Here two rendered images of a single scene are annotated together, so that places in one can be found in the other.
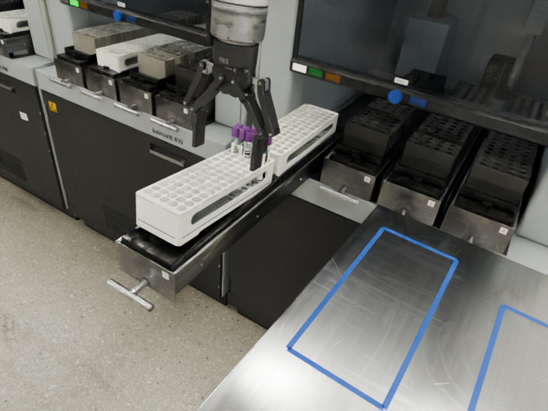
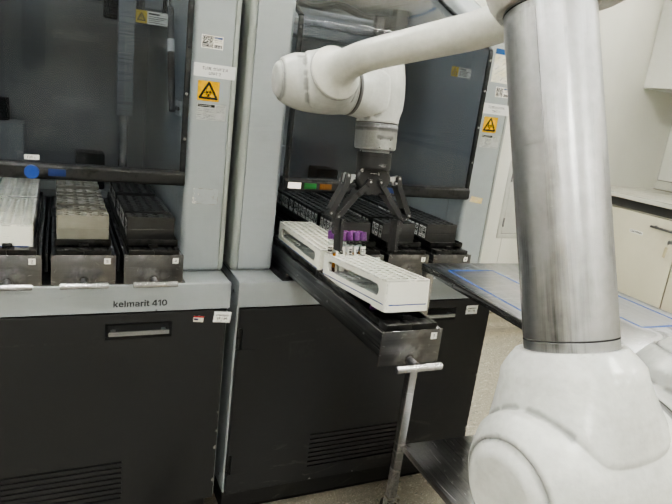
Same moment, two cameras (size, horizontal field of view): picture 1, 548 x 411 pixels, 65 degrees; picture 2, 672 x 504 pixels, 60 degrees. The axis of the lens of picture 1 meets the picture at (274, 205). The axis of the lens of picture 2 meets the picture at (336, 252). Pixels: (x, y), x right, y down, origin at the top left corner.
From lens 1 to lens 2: 1.16 m
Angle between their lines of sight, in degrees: 53
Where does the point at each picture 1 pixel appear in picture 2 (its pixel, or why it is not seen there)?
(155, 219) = (407, 296)
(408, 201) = (408, 264)
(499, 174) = (442, 227)
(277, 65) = (263, 189)
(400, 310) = not seen: hidden behind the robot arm
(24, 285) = not seen: outside the picture
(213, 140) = (214, 283)
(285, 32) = (270, 157)
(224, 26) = (386, 140)
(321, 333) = not seen: hidden behind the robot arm
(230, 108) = (205, 248)
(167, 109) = (145, 268)
